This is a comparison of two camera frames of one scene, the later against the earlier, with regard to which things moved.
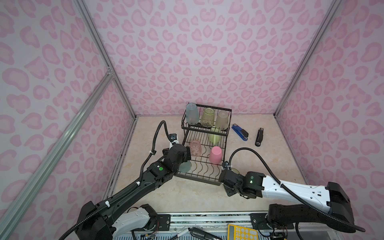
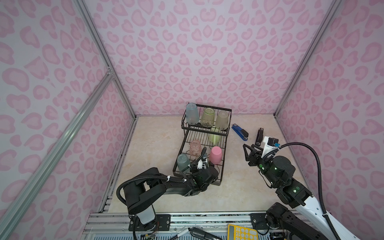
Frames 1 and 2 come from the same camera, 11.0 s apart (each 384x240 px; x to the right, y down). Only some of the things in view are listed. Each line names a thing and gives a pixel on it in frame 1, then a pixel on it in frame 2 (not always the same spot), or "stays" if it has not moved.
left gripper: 187,154 to 195,173
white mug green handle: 214,136 stays
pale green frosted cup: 222,121 stays
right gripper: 229,193 to 255,154
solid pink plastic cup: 215,156 stays
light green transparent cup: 208,117 stays
